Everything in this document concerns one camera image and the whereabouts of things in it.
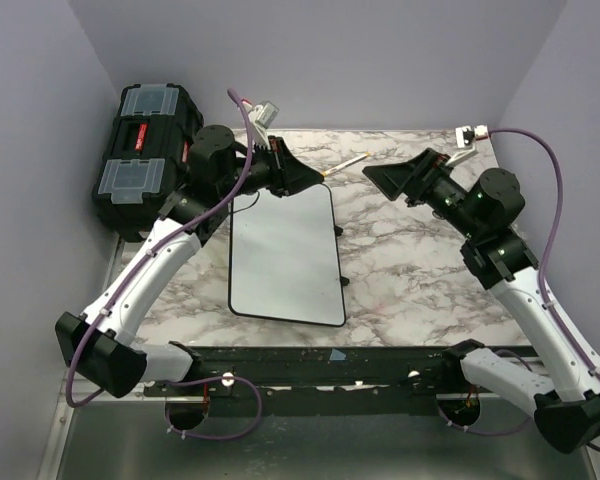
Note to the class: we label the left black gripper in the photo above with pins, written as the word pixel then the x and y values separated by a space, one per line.
pixel 289 175

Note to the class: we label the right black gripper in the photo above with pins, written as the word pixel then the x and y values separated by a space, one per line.
pixel 395 179

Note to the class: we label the black framed whiteboard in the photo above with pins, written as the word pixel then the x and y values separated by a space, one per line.
pixel 284 260

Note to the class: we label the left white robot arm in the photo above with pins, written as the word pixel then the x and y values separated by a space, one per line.
pixel 99 344

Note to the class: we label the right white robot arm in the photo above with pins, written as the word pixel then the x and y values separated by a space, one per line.
pixel 565 402

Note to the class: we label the black plastic toolbox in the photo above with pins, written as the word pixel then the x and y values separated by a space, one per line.
pixel 145 158

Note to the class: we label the blue tape piece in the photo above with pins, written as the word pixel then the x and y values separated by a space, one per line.
pixel 337 355

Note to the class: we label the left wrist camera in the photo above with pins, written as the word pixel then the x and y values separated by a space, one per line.
pixel 261 117

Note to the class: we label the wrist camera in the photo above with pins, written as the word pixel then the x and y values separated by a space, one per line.
pixel 467 138
pixel 261 117

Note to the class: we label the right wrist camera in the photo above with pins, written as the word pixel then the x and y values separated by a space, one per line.
pixel 467 138

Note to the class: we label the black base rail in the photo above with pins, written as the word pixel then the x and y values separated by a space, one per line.
pixel 302 381

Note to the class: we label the aluminium extrusion frame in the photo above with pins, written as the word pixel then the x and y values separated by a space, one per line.
pixel 81 389

